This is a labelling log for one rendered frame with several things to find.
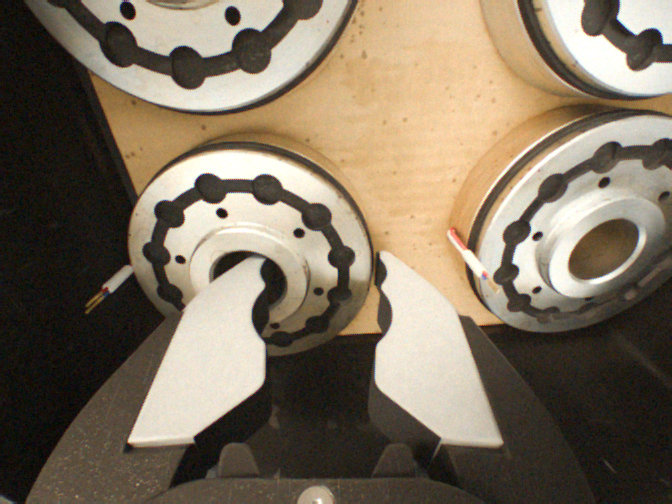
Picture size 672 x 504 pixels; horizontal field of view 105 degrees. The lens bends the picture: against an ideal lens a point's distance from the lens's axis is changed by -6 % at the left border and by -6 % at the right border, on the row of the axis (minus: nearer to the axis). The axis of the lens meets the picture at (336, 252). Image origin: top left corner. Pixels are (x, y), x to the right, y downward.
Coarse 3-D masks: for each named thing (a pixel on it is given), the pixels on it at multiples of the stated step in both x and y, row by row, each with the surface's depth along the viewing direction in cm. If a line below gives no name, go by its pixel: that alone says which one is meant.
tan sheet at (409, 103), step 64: (384, 0) 10; (448, 0) 10; (384, 64) 11; (448, 64) 11; (128, 128) 12; (192, 128) 12; (256, 128) 12; (320, 128) 12; (384, 128) 12; (448, 128) 12; (512, 128) 12; (384, 192) 13; (448, 192) 13; (448, 256) 15
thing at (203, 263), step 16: (240, 224) 10; (256, 224) 10; (208, 240) 10; (224, 240) 10; (240, 240) 10; (256, 240) 10; (272, 240) 10; (288, 240) 11; (192, 256) 11; (208, 256) 11; (272, 256) 11; (288, 256) 11; (304, 256) 11; (192, 272) 11; (208, 272) 11; (288, 272) 11; (304, 272) 11; (288, 288) 11; (304, 288) 11; (272, 304) 12; (288, 304) 12; (272, 320) 12
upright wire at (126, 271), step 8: (120, 272) 11; (128, 272) 12; (112, 280) 11; (120, 280) 11; (104, 288) 10; (112, 288) 11; (96, 296) 10; (104, 296) 10; (88, 304) 10; (96, 304) 10; (88, 312) 10
